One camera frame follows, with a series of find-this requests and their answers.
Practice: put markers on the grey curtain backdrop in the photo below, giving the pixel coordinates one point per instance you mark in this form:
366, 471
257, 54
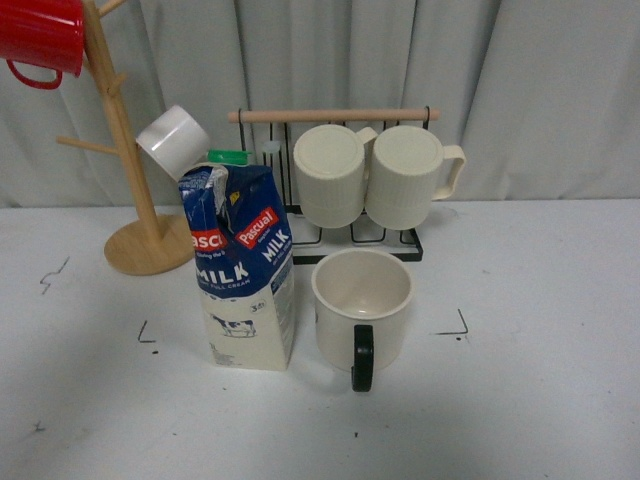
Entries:
543, 96

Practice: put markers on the blue white milk carton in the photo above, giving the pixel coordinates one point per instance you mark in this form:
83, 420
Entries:
244, 263

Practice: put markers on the cream ribbed mug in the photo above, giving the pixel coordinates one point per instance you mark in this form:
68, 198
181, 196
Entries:
410, 168
330, 163

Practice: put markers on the right cream ribbed mug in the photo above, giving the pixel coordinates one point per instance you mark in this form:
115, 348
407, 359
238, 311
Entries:
410, 168

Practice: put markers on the red hanging mug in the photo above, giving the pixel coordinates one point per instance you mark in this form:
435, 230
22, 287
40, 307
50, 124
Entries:
47, 34

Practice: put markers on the white hanging mug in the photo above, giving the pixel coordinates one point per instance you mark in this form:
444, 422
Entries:
175, 141

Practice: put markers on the cream mug black handle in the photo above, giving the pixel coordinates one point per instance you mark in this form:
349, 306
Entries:
362, 298

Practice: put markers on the left cream ribbed mug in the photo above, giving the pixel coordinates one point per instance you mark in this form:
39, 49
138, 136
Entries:
330, 163

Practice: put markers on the wooden mug tree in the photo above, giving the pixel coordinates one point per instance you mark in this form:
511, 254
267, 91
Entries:
154, 243

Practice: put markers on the black wire cup rack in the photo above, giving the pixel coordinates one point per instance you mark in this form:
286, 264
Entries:
312, 243

